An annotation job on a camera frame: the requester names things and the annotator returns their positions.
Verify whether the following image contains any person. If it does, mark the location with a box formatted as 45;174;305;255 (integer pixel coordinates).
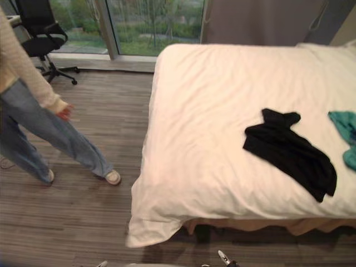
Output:
0;5;122;186

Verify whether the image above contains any black office chair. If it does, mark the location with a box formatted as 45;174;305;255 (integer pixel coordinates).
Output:
15;0;81;86

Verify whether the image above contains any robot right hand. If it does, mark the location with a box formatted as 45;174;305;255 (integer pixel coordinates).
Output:
217;249;239;267

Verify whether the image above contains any white duvet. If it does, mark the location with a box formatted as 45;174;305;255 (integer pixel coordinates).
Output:
125;42;356;249

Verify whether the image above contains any grey curtain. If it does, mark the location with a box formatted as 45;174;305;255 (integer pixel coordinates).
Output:
200;0;339;47

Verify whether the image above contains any teal garment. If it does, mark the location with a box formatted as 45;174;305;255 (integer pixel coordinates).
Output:
327;110;356;169

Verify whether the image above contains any black garment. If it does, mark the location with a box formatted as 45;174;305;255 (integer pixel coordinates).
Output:
243;108;338;203

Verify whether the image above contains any person's hand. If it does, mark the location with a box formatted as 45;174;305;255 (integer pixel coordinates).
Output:
55;103;75;122

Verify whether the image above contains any black bed leg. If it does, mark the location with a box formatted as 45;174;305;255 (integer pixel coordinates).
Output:
196;223;211;243

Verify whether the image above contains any window frame post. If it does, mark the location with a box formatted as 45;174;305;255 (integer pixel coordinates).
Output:
94;0;121;61

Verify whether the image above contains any curtain pull cord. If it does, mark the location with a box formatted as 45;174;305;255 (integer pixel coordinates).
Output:
305;0;330;42

